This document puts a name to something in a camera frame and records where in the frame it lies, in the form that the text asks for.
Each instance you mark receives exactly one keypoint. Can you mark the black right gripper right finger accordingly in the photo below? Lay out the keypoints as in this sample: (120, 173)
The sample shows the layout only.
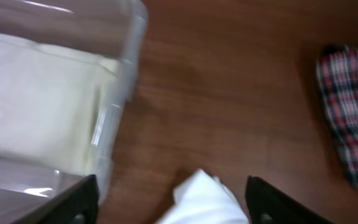
(267, 204)

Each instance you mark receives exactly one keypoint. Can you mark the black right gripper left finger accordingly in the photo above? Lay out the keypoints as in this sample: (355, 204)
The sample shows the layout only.
(78, 204)

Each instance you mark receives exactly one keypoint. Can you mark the white printed t-shirt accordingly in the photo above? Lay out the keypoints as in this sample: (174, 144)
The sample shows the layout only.
(203, 199)

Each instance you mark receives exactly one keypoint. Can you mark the cream cloth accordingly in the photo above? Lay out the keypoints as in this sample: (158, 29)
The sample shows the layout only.
(50, 100)

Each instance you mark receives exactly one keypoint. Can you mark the red navy plaid shirt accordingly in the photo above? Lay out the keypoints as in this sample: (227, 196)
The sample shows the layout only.
(337, 83)

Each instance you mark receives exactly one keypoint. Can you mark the clear plastic storage bin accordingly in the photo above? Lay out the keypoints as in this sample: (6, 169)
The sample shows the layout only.
(110, 28)

